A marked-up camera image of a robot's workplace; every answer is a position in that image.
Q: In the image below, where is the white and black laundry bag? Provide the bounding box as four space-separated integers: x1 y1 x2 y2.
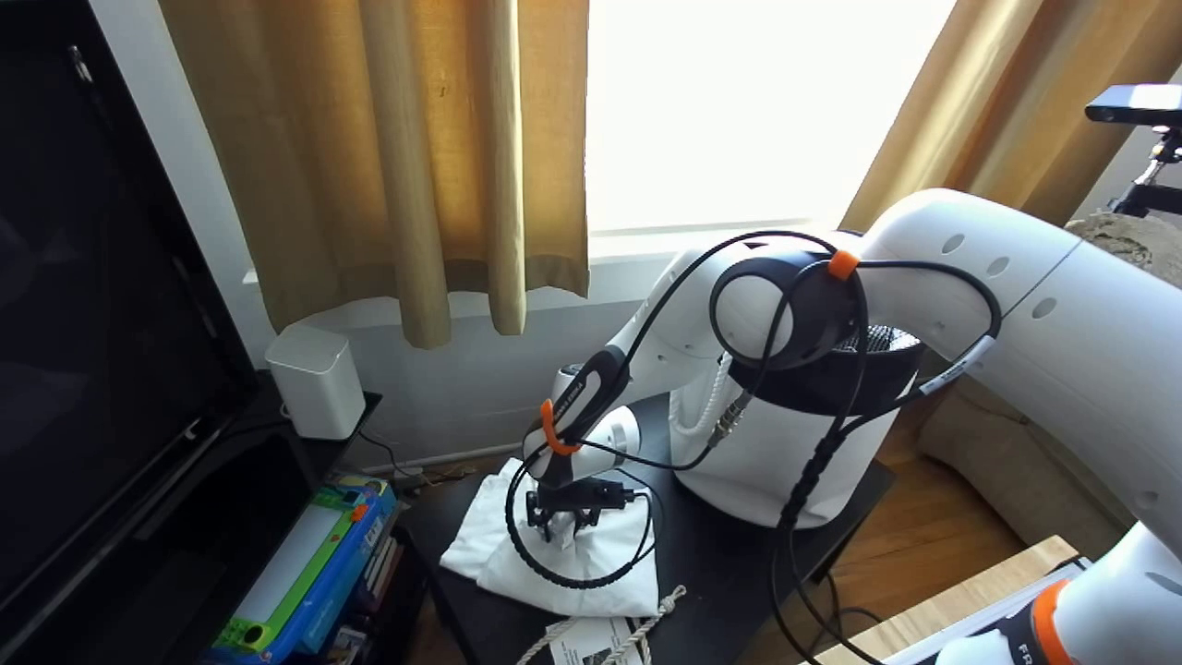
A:
668 243 927 533

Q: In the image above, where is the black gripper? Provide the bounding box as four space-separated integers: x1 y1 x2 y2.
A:
528 473 640 552

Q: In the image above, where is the small white drawstring pouch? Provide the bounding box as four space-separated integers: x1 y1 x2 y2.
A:
514 585 693 665

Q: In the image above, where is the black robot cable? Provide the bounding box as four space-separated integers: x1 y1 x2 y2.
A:
502 227 1009 665

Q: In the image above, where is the wooden board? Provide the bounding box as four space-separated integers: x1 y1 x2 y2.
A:
801 533 1087 665

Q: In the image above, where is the black side table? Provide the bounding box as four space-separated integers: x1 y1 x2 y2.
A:
403 393 898 665

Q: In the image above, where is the yellow curtain beside sofa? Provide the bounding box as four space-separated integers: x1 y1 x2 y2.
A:
836 0 1182 237

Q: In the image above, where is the white box speaker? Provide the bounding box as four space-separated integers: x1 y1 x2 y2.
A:
263 322 369 442

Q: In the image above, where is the grey knitted blanket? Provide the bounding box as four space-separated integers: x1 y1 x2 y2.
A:
1063 210 1182 288

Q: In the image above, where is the green and blue box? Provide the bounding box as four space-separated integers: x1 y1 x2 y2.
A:
201 476 403 665

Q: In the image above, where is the yellow curtain beside television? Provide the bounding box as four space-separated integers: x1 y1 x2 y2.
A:
160 0 595 352

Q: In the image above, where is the black television stand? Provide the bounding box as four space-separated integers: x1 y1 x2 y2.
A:
0 389 429 665

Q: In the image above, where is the white cloth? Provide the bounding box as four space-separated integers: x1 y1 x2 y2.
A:
437 460 668 622

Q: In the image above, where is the black television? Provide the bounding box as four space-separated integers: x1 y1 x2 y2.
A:
0 0 270 631

